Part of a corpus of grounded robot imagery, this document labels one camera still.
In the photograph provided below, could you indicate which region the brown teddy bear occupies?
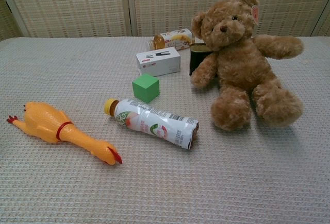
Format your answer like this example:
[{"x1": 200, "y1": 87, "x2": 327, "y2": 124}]
[{"x1": 190, "y1": 0, "x2": 305, "y2": 132}]

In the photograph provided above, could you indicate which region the green cube block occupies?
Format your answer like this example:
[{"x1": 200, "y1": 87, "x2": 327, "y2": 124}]
[{"x1": 131, "y1": 73, "x2": 160, "y2": 104}]

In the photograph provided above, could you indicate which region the white labelled drink bottle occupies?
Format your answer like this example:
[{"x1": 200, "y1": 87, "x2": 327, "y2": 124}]
[{"x1": 104, "y1": 98, "x2": 200, "y2": 151}]

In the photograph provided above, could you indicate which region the white rectangular cardboard box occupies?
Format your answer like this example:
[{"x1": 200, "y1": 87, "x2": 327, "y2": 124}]
[{"x1": 135, "y1": 46, "x2": 181, "y2": 77}]

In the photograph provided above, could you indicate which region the dark green can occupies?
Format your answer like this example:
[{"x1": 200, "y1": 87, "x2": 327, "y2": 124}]
[{"x1": 189, "y1": 43, "x2": 219, "y2": 82}]

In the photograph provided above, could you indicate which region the amber juice bottle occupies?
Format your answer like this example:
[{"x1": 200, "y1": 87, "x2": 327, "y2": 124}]
[{"x1": 146, "y1": 28, "x2": 204, "y2": 51}]

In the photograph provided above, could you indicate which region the beige woven table cloth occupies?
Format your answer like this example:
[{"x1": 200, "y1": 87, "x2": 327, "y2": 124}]
[{"x1": 0, "y1": 36, "x2": 330, "y2": 224}]

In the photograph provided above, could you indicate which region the yellow rubber chicken toy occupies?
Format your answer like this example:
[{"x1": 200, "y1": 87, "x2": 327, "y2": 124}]
[{"x1": 6, "y1": 101, "x2": 123, "y2": 165}]

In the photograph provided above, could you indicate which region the woven folding screen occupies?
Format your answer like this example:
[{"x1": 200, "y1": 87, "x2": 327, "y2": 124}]
[{"x1": 0, "y1": 0, "x2": 330, "y2": 42}]

